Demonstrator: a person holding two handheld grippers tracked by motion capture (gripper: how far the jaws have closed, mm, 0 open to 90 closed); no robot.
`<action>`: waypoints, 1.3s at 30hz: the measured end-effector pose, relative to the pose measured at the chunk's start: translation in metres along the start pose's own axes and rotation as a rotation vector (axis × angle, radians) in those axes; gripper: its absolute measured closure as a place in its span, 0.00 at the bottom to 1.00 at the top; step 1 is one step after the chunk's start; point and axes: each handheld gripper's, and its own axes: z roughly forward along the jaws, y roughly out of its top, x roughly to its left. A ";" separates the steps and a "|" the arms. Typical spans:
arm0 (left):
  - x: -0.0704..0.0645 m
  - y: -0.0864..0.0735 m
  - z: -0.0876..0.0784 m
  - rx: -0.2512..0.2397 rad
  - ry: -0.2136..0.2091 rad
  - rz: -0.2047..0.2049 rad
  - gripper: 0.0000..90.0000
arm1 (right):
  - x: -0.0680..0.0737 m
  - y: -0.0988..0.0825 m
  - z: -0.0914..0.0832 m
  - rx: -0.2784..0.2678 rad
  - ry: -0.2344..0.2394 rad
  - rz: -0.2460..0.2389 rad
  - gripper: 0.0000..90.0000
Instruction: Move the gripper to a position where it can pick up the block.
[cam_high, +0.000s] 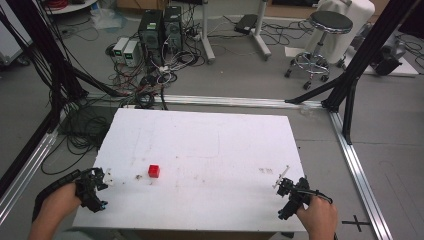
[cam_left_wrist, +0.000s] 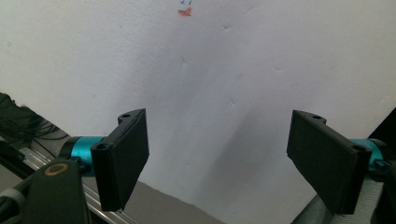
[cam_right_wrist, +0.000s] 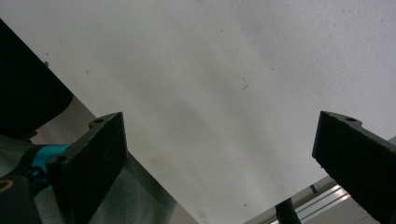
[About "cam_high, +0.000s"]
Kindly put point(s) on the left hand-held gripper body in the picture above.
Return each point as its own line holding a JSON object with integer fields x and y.
{"x": 89, "y": 190}

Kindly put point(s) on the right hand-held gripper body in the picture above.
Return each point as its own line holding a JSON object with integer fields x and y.
{"x": 295, "y": 197}

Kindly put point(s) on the person's right hand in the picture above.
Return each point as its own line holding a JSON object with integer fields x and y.
{"x": 319, "y": 217}

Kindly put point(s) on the person's left hand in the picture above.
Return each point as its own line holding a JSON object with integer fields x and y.
{"x": 59, "y": 204}

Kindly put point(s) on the red cube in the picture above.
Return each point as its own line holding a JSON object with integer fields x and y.
{"x": 153, "y": 171}

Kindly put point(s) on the white power supply unit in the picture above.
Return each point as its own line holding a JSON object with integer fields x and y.
{"x": 120, "y": 49}
{"x": 131, "y": 53}

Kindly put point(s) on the white table leg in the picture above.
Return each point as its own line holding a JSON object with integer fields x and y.
{"x": 262, "y": 36}
{"x": 207, "y": 36}

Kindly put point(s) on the black computer tower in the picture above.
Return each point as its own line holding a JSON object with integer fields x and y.
{"x": 173, "y": 28}
{"x": 151, "y": 33}

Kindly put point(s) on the black device on white board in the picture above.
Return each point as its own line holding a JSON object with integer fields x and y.
{"x": 386, "y": 62}

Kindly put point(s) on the flat black box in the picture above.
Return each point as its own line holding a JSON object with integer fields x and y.
{"x": 246, "y": 23}

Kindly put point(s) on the clear plastic bag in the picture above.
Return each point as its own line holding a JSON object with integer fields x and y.
{"x": 106, "y": 18}

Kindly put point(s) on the black stool with chrome base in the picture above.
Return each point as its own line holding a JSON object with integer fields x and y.
{"x": 330, "y": 22}

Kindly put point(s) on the white panel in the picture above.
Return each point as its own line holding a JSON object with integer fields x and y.
{"x": 10, "y": 41}

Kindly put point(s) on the round white table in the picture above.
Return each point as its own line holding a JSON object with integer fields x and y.
{"x": 71, "y": 6}

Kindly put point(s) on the aluminium floor rail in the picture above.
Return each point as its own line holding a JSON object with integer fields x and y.
{"x": 233, "y": 100}
{"x": 357, "y": 173}
{"x": 26, "y": 170}

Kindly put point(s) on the black frame beam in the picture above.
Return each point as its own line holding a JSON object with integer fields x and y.
{"x": 23, "y": 156}

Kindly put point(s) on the black frame strut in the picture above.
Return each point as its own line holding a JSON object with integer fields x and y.
{"x": 349, "y": 113}

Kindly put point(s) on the black frame brace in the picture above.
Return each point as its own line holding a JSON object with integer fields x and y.
{"x": 316, "y": 90}

